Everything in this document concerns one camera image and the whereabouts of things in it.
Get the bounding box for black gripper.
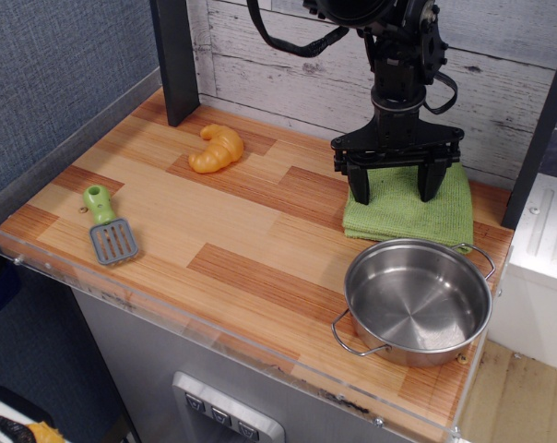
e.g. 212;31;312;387
331;100;464;205

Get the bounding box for green cloth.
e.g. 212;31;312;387
342;163;474;246

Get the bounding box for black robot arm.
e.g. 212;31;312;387
303;1;464;204

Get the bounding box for stainless steel pot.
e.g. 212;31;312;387
341;239;496;367

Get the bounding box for white ribbed box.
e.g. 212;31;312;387
509;174;557;291

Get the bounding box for orange plastic croissant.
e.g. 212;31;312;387
188;124;244;174

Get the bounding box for green grey toy spatula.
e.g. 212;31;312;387
83;185;139;266

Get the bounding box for grey control panel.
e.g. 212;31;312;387
172;371;286;442

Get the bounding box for grey cabinet front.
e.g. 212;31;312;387
75;291;448;442

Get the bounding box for yellow object bottom left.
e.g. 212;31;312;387
28;422;66;443

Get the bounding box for black mesh sleeve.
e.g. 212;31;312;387
0;415;36;443

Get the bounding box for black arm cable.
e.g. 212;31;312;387
245;0;459;116

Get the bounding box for dark right support post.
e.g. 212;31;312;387
501;68;557;230

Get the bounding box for dark support post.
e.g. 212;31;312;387
149;0;200;126
501;68;557;230

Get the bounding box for dark left support post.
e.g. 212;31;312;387
149;0;200;126

